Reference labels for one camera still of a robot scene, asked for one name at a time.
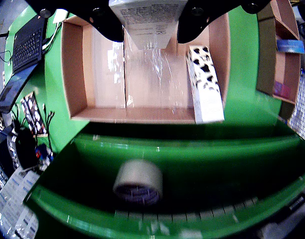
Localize sheet of printed pictures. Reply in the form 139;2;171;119
20;91;48;136

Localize green metal shelf unit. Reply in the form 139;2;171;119
22;121;305;239

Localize blue carton box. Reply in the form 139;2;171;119
276;39;305;54

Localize grid printed paper sheet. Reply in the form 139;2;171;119
115;196;260;225

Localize cow print hand cream box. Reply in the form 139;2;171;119
186;44;225;124

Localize clear packing tape roll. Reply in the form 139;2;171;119
112;159;164;206

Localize empty cardboard box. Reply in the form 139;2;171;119
269;0;302;40

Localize white power adapter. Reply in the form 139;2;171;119
52;8;69;24

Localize white adapter cables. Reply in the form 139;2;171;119
41;22;63;50

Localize white printed paper sheets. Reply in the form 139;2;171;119
0;166;41;239

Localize black multi-plug cable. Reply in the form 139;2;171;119
41;103;56;150

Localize plain white carton box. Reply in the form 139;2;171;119
109;0;188;50

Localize pink carton box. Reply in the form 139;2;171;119
274;81;292;98

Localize large shallow cardboard tray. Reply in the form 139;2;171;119
60;12;231;124

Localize black round device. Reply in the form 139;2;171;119
14;126;40;170

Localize black laptop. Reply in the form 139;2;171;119
0;16;47;114

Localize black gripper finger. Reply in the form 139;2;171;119
176;0;273;45
25;0;125;42

